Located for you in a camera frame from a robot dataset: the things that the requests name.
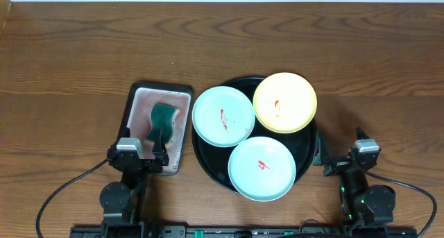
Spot green yellow sponge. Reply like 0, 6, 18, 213
146, 103, 178, 144

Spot light blue plate front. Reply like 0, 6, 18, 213
228, 137, 296, 202

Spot light blue plate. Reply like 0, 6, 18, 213
228, 137, 296, 202
191, 86, 255, 148

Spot yellow plate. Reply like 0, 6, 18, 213
253, 72, 318, 134

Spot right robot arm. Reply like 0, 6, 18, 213
312, 127, 395, 228

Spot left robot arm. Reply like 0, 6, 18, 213
99, 128, 169, 237

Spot rectangular black soapy tray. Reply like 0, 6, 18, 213
118, 81, 192, 176

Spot round black tray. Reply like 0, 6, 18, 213
191, 76, 318, 193

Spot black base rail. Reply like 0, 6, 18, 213
69, 226, 417, 238

